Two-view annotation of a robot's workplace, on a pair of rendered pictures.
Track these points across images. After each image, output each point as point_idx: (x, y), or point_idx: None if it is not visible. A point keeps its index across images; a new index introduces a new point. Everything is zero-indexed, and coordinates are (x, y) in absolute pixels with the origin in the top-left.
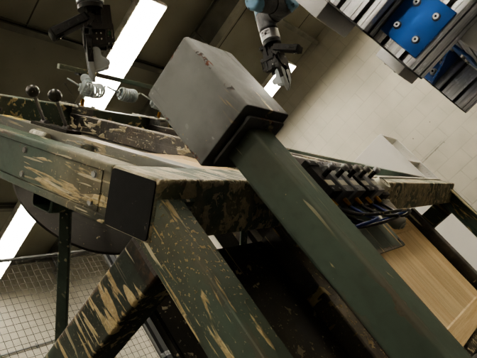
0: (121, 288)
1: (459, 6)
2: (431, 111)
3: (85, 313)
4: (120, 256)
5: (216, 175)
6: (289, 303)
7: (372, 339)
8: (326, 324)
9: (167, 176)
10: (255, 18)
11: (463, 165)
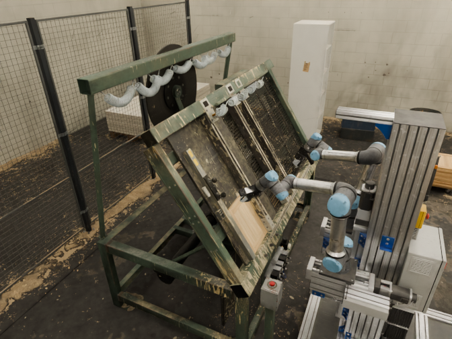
0: (224, 293)
1: (325, 297)
2: (368, 7)
3: (210, 285)
4: (228, 290)
5: (257, 271)
6: None
7: None
8: None
9: (250, 290)
10: (311, 138)
11: (348, 50)
